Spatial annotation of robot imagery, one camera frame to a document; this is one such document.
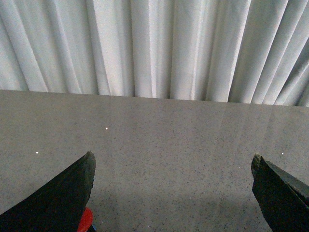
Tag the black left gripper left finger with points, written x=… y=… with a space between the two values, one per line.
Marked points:
x=58 y=205

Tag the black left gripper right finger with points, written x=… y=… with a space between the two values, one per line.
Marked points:
x=283 y=199

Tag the white pleated curtain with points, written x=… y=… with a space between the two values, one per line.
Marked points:
x=248 y=51

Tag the red mushroom push button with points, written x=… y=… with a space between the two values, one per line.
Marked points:
x=85 y=224

